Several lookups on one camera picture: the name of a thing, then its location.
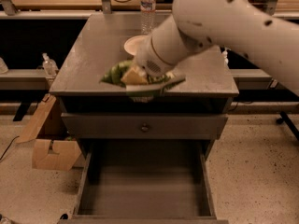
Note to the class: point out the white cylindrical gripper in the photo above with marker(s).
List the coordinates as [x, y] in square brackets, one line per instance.
[149, 59]

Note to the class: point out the green jalapeno chip bag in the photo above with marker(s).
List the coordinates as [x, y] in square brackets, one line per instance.
[156, 86]

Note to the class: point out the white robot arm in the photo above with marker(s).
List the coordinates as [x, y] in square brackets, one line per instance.
[270, 43]

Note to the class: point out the round metal drawer knob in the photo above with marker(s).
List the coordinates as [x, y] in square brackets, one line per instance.
[144, 128]

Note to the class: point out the closed grey top drawer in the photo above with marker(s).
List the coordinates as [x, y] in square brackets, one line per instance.
[127, 126]

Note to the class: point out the grey wooden drawer cabinet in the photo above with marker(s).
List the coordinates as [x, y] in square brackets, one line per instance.
[209, 87]

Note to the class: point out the open grey middle drawer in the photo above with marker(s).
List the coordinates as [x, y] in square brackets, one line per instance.
[144, 182]

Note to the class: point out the white paper bowl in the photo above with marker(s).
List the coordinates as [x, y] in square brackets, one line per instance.
[131, 45]

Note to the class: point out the clear plastic water bottle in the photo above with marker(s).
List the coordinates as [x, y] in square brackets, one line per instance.
[148, 9]

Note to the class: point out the small clear bottle on ledge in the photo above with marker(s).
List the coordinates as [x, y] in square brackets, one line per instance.
[49, 65]

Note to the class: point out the white pump dispenser bottle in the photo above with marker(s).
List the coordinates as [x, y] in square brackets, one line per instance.
[225, 56]

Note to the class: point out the open cardboard box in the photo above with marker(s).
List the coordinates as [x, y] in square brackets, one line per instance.
[53, 147]

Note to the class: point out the black stand leg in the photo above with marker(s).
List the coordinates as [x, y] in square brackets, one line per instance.
[285, 118]

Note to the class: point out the grey metal ledge rail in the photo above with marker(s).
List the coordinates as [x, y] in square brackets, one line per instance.
[23, 80]

